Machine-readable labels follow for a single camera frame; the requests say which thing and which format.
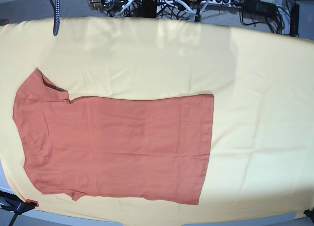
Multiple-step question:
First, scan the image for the orange-red T-shirt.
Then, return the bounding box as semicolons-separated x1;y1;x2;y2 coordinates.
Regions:
13;70;214;205

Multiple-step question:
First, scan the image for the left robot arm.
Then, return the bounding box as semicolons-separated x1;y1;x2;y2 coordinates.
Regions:
171;0;212;22

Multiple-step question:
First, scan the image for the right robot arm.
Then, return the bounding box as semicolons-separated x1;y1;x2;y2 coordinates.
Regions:
87;0;135;17

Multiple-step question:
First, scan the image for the yellow table cloth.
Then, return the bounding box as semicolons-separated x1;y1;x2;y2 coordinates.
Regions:
0;17;314;226

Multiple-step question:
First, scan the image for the white power strip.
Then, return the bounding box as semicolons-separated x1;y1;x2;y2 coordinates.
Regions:
202;0;243;7

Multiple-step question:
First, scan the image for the black power adapter box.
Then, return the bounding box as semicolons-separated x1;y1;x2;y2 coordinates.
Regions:
242;0;277;18

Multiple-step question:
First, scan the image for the black tower case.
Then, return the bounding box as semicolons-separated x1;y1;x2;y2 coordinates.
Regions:
289;3;300;37

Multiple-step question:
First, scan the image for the blue clamp with red tip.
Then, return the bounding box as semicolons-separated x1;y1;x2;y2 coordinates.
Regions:
0;191;39;226

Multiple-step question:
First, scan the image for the red clamp at left edge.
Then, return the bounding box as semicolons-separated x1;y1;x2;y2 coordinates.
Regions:
0;19;9;26

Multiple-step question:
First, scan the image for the black clamp right corner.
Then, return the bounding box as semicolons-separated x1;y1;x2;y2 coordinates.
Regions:
303;209;314;224

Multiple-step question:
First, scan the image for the black central post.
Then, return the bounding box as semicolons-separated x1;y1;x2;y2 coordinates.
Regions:
140;0;157;18

